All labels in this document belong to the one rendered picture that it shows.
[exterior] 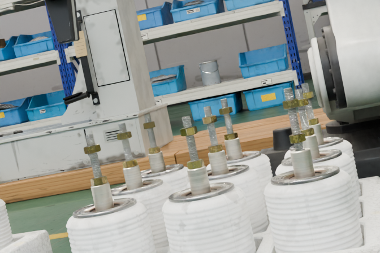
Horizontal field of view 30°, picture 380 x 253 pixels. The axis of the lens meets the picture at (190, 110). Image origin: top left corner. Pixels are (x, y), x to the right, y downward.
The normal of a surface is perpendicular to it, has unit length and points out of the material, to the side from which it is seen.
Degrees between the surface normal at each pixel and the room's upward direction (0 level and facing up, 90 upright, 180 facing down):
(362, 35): 52
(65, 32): 90
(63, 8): 90
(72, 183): 90
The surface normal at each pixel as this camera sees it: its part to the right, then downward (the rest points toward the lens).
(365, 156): -0.27, -0.62
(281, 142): -0.31, -0.07
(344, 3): -0.26, -0.36
